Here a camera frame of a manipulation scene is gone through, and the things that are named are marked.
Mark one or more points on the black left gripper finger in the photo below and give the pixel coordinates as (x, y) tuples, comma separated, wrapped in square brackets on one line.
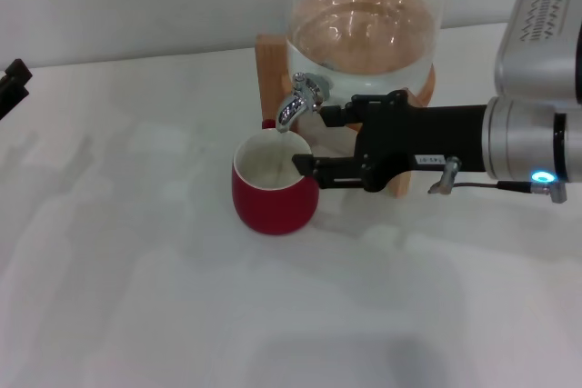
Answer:
[(11, 102), (19, 71)]

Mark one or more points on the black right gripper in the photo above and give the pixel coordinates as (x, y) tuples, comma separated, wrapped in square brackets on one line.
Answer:
[(409, 138)]

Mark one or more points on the chrome faucet tap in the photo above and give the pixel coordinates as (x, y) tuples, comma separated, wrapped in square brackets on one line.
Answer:
[(293, 108)]

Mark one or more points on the red ceramic cup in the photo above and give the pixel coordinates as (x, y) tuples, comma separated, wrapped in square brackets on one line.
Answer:
[(273, 206)]

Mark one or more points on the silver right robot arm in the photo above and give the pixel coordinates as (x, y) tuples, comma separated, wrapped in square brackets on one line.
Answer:
[(523, 138)]

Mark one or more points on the wooden dispenser stand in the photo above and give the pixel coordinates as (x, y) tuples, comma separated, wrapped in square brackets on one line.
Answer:
[(273, 70)]

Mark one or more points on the glass water dispenser jar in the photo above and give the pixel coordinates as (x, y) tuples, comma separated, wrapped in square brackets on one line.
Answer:
[(364, 42)]

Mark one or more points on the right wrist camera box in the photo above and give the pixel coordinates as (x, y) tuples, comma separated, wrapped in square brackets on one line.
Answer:
[(541, 38)]

